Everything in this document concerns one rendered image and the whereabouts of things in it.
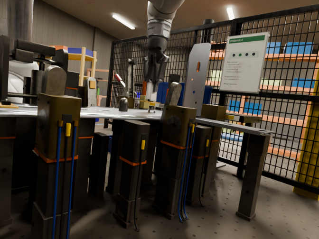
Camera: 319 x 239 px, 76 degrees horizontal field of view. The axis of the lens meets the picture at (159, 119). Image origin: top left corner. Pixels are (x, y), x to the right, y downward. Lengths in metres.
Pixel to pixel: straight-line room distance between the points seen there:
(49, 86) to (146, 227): 0.45
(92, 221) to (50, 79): 0.40
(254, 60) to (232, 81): 0.15
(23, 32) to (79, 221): 0.90
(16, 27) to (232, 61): 1.09
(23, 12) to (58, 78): 0.73
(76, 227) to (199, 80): 0.76
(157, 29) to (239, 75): 0.59
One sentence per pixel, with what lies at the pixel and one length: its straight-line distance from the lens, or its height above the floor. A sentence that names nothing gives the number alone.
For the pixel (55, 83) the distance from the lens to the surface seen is 0.48.
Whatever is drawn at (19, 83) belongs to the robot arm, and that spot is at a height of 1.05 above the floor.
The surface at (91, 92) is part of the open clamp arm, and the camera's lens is 0.84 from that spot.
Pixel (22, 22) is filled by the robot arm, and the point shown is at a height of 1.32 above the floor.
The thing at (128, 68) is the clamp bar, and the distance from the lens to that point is 0.93.
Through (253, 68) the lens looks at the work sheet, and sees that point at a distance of 1.20.
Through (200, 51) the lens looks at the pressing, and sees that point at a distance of 1.04.
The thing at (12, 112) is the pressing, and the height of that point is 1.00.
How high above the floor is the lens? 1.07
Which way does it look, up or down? 6 degrees down
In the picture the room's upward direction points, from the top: 7 degrees clockwise
